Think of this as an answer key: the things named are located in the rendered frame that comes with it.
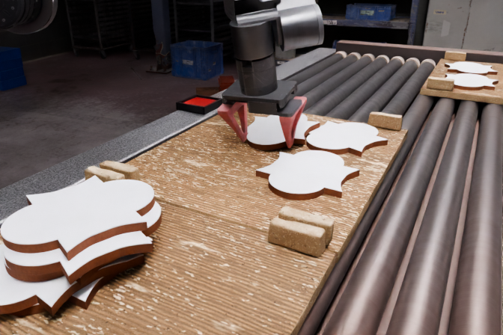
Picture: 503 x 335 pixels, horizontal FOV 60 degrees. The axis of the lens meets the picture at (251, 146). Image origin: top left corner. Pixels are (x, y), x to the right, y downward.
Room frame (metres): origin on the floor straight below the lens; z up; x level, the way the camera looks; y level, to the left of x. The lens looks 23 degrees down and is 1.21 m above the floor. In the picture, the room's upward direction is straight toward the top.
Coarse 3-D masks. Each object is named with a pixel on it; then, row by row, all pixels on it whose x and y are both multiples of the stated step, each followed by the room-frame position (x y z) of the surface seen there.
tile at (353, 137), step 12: (312, 132) 0.69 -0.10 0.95; (324, 132) 0.69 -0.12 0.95; (336, 132) 0.69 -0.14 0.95; (348, 132) 0.69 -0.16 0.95; (360, 132) 0.69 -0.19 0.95; (372, 132) 0.69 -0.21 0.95; (312, 144) 0.64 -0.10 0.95; (324, 144) 0.63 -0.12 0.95; (336, 144) 0.63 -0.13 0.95; (348, 144) 0.63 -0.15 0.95; (360, 144) 0.63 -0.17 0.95; (372, 144) 0.65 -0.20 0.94; (384, 144) 0.66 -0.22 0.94; (360, 156) 0.61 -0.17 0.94
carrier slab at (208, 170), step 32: (192, 128) 0.74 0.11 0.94; (224, 128) 0.74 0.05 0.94; (384, 128) 0.74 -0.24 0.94; (160, 160) 0.60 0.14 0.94; (192, 160) 0.60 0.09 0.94; (224, 160) 0.60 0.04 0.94; (256, 160) 0.60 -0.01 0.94; (352, 160) 0.60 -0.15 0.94; (384, 160) 0.60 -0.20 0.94; (160, 192) 0.50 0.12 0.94; (192, 192) 0.50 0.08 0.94; (224, 192) 0.50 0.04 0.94; (256, 192) 0.50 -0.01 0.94; (352, 192) 0.50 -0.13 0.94; (256, 224) 0.42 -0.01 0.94; (352, 224) 0.42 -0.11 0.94
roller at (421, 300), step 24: (456, 120) 0.85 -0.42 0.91; (456, 144) 0.70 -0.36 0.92; (456, 168) 0.60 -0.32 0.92; (432, 192) 0.55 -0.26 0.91; (456, 192) 0.53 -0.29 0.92; (432, 216) 0.47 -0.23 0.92; (456, 216) 0.48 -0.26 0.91; (432, 240) 0.41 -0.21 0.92; (408, 264) 0.39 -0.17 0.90; (432, 264) 0.37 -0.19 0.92; (408, 288) 0.34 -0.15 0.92; (432, 288) 0.34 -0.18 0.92; (408, 312) 0.30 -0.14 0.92; (432, 312) 0.31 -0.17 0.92
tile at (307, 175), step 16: (288, 160) 0.57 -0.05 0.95; (304, 160) 0.57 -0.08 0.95; (320, 160) 0.57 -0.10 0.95; (336, 160) 0.57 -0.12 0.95; (272, 176) 0.52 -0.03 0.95; (288, 176) 0.52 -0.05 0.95; (304, 176) 0.52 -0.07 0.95; (320, 176) 0.52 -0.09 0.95; (336, 176) 0.52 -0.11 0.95; (352, 176) 0.54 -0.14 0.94; (288, 192) 0.48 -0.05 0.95; (304, 192) 0.48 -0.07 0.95; (320, 192) 0.49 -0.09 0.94; (336, 192) 0.48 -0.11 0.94
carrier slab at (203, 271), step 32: (160, 224) 0.42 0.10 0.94; (192, 224) 0.42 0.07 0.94; (224, 224) 0.42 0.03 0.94; (160, 256) 0.36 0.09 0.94; (192, 256) 0.36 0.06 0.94; (224, 256) 0.36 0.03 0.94; (256, 256) 0.36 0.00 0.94; (288, 256) 0.36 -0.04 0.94; (320, 256) 0.36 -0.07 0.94; (128, 288) 0.32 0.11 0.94; (160, 288) 0.32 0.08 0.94; (192, 288) 0.32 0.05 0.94; (224, 288) 0.32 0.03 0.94; (256, 288) 0.32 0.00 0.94; (288, 288) 0.32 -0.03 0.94; (320, 288) 0.33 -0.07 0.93; (0, 320) 0.28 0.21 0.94; (32, 320) 0.28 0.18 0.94; (64, 320) 0.28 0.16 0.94; (96, 320) 0.28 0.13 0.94; (128, 320) 0.28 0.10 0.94; (160, 320) 0.28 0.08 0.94; (192, 320) 0.28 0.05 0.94; (224, 320) 0.28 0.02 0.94; (256, 320) 0.28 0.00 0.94; (288, 320) 0.28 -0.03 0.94
